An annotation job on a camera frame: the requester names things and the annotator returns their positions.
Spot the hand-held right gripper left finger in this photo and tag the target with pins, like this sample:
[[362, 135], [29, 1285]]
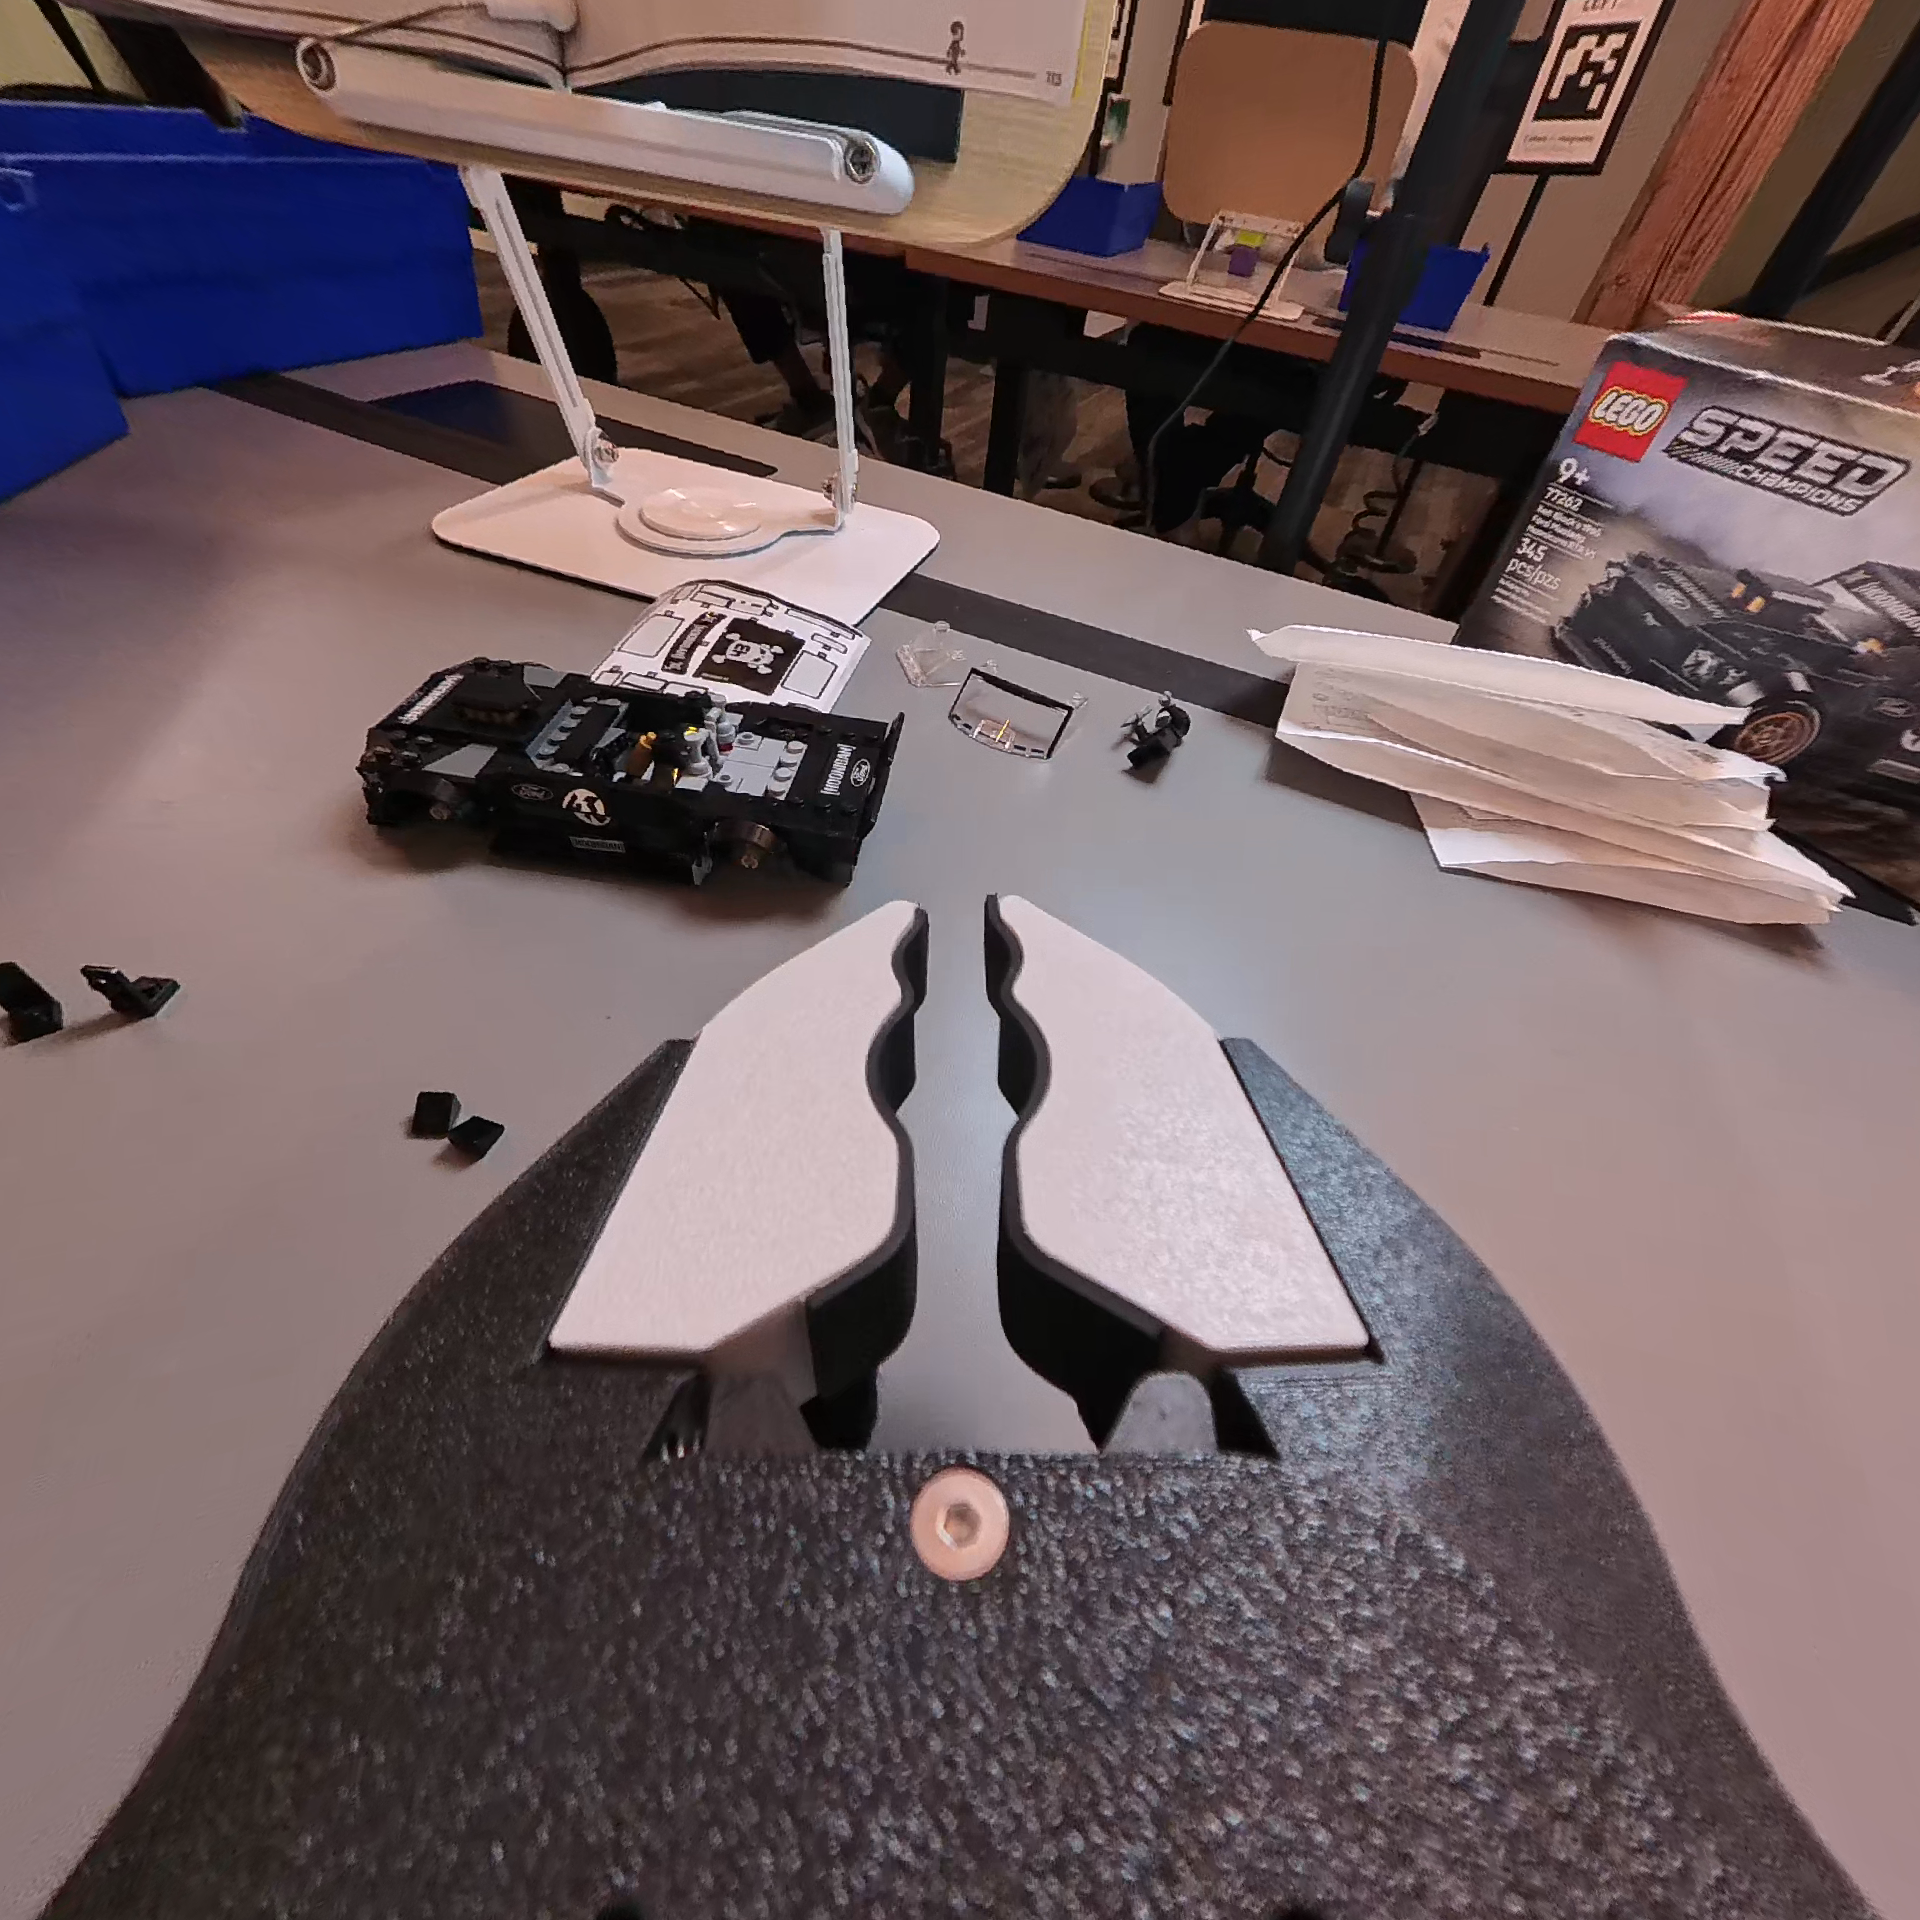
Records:
[[735, 1200]]

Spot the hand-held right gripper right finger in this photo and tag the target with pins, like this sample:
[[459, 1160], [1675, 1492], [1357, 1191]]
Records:
[[1186, 1200]]

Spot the tiny black lego slope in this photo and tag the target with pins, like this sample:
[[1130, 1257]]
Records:
[[435, 1113], [477, 1137]]

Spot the black lego car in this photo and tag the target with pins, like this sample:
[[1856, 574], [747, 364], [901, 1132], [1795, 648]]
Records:
[[452, 751]]

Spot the small black lego piece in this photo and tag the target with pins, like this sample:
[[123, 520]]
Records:
[[31, 1013], [136, 990]]

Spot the black lego minifigure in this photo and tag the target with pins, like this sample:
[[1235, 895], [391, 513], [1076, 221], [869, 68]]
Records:
[[1156, 730]]

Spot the transparent lego windshield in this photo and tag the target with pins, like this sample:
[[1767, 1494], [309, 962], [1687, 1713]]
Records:
[[1014, 720]]

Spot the small clear lego piece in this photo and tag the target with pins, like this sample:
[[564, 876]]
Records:
[[934, 662]]

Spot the lego set box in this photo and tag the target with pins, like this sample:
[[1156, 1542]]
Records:
[[1725, 450]]

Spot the lego instruction booklet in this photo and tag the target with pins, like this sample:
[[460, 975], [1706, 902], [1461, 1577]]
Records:
[[839, 37]]

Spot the pile of white paper bags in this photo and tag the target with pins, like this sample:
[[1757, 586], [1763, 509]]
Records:
[[1501, 751]]

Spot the white sticker sheet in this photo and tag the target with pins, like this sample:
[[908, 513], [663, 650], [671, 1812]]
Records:
[[735, 648]]

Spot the white book stand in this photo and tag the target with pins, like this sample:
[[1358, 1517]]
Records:
[[692, 557]]

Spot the wooden desk with black legs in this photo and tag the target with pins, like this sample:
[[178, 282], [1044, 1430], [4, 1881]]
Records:
[[1501, 368]]

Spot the black tripod pole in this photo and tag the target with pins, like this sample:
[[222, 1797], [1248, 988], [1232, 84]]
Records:
[[1382, 301]]

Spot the small blue bin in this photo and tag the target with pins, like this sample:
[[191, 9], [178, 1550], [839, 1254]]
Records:
[[1090, 218], [1440, 285]]

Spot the beige book stand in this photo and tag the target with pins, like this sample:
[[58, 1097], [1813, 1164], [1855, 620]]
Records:
[[1276, 120]]

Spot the printed tag sign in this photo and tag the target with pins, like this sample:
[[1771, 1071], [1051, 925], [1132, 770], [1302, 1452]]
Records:
[[1589, 76]]

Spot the wooden post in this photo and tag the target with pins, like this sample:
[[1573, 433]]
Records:
[[1725, 150]]

